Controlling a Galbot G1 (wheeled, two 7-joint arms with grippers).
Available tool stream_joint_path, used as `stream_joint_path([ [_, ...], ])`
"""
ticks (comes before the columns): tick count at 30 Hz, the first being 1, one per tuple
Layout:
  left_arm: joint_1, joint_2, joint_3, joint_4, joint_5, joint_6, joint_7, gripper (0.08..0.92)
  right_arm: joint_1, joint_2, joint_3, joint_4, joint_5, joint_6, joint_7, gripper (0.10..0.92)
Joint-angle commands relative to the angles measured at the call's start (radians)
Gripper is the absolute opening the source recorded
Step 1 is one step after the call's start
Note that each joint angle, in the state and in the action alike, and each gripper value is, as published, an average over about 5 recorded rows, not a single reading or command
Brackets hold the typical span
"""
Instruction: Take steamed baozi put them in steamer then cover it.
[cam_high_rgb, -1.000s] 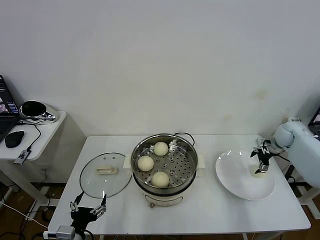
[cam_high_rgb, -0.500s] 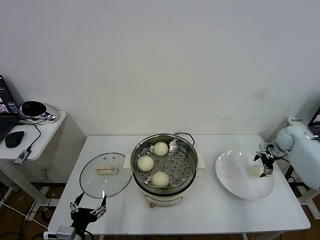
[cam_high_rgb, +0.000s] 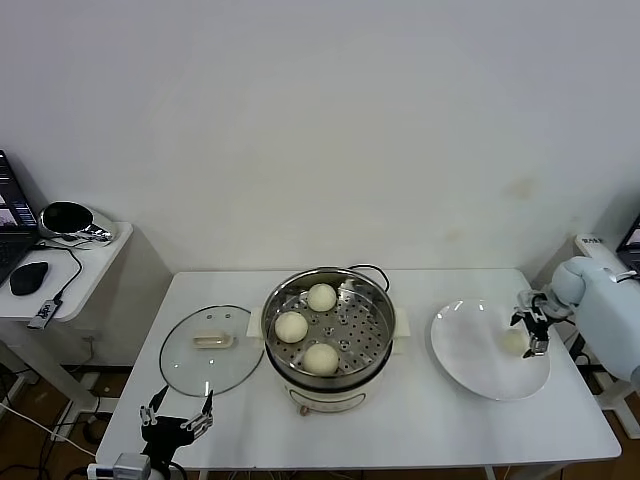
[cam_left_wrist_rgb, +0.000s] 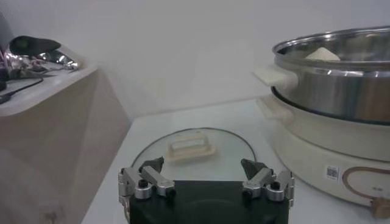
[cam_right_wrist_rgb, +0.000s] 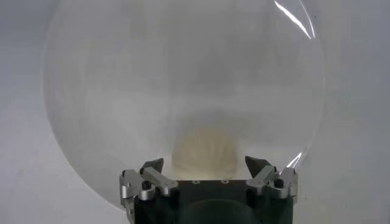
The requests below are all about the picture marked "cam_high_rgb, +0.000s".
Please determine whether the cream electric cooker base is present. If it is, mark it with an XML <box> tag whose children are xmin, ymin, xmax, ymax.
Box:
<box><xmin>247</xmin><ymin>304</ymin><xmax>412</xmax><ymax>416</ymax></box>

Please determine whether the black cable with adapter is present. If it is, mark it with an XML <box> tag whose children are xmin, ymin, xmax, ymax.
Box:
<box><xmin>568</xmin><ymin>329</ymin><xmax>594</xmax><ymax>362</ymax></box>

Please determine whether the glass pot lid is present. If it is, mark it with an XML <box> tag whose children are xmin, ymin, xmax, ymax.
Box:
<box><xmin>158</xmin><ymin>304</ymin><xmax>266</xmax><ymax>398</ymax></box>

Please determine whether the black laptop bright screen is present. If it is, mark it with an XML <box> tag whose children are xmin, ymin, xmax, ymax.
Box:
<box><xmin>0</xmin><ymin>149</ymin><xmax>41</xmax><ymax>289</ymax></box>

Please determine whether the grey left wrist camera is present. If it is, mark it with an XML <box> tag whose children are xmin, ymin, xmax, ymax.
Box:
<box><xmin>87</xmin><ymin>452</ymin><xmax>151</xmax><ymax>480</ymax></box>

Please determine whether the black laptop pink screen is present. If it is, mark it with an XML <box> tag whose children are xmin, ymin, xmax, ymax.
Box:
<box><xmin>615</xmin><ymin>212</ymin><xmax>640</xmax><ymax>269</ymax></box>

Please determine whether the stainless steel steamer pot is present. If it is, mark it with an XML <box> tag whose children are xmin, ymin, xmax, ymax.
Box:
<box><xmin>262</xmin><ymin>267</ymin><xmax>398</xmax><ymax>384</ymax></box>

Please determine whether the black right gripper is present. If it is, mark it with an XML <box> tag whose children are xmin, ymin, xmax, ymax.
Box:
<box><xmin>509</xmin><ymin>299</ymin><xmax>557</xmax><ymax>360</ymax></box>

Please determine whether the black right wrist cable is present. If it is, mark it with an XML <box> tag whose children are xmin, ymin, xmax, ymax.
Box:
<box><xmin>529</xmin><ymin>293</ymin><xmax>581</xmax><ymax>326</ymax></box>

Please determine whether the black cooker power cord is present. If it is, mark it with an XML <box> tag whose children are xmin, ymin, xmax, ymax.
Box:
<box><xmin>347</xmin><ymin>263</ymin><xmax>392</xmax><ymax>294</ymax></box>

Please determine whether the black computer mouse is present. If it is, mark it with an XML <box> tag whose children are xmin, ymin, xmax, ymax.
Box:
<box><xmin>9</xmin><ymin>260</ymin><xmax>50</xmax><ymax>296</ymax></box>

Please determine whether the grey usb dongle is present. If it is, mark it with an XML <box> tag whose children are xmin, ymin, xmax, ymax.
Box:
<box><xmin>27</xmin><ymin>298</ymin><xmax>64</xmax><ymax>330</ymax></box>

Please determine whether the white floor cable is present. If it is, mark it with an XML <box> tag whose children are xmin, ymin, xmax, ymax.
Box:
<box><xmin>0</xmin><ymin>402</ymin><xmax>99</xmax><ymax>459</ymax></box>

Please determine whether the white round plate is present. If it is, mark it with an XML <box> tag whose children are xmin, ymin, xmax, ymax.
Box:
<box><xmin>430</xmin><ymin>298</ymin><xmax>552</xmax><ymax>402</ymax></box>

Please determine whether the white steamed baozi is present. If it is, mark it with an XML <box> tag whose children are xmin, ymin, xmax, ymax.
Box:
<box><xmin>274</xmin><ymin>310</ymin><xmax>309</xmax><ymax>344</ymax></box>
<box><xmin>502</xmin><ymin>329</ymin><xmax>529</xmax><ymax>356</ymax></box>
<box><xmin>306</xmin><ymin>283</ymin><xmax>337</xmax><ymax>313</ymax></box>
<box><xmin>302</xmin><ymin>342</ymin><xmax>340</xmax><ymax>377</ymax></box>

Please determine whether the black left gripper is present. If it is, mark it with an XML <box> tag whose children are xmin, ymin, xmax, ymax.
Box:
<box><xmin>138</xmin><ymin>384</ymin><xmax>217</xmax><ymax>459</ymax></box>

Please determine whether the white side table rounded top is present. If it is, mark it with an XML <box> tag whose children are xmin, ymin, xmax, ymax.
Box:
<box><xmin>0</xmin><ymin>221</ymin><xmax>174</xmax><ymax>416</ymax></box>

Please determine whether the black dongle cable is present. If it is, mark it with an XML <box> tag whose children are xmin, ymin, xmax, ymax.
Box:
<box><xmin>37</xmin><ymin>241</ymin><xmax>84</xmax><ymax>304</ymax></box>

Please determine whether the white side table with label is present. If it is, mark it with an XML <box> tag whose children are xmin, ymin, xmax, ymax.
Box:
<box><xmin>532</xmin><ymin>233</ymin><xmax>640</xmax><ymax>441</ymax></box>

